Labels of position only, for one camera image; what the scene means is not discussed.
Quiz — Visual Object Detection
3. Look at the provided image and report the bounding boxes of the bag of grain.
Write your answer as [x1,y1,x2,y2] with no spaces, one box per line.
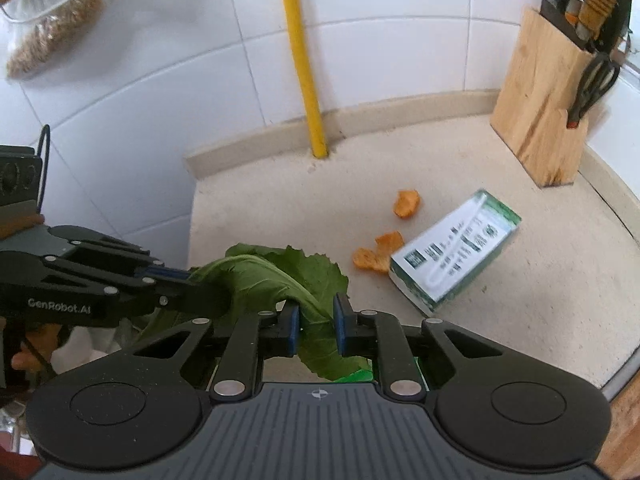
[6,0,106,79]

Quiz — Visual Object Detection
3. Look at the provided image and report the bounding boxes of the green white carton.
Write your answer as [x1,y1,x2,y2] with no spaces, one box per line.
[389,189,522,318]

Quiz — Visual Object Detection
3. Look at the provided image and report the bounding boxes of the wooden knife block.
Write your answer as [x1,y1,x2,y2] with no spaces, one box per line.
[490,5,608,188]

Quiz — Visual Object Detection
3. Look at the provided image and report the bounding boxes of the yellow pipe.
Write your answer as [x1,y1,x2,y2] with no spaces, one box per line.
[275,0,329,159]

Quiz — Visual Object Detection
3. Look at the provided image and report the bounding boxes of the orange peel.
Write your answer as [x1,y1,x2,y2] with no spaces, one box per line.
[352,231,405,275]
[393,189,421,219]

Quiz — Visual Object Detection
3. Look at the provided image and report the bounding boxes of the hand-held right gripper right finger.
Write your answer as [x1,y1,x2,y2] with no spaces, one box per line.
[333,292,507,404]

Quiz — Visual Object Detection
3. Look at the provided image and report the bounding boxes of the person's left hand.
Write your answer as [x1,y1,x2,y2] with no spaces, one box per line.
[11,322,64,373]

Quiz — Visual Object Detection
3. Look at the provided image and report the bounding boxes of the wooden cutting board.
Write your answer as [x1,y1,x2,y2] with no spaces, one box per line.
[595,385,640,480]

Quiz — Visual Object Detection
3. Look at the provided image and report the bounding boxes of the green leafy vegetable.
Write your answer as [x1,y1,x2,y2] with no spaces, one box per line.
[132,242,373,383]

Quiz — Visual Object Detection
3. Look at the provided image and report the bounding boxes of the black scissors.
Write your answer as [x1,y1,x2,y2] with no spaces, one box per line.
[566,51,621,129]

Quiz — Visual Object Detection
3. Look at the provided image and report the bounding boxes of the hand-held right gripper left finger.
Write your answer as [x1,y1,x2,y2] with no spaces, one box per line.
[122,304,302,404]

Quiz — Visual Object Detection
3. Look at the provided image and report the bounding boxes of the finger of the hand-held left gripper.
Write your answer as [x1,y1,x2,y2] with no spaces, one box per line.
[42,224,196,292]
[124,281,234,326]

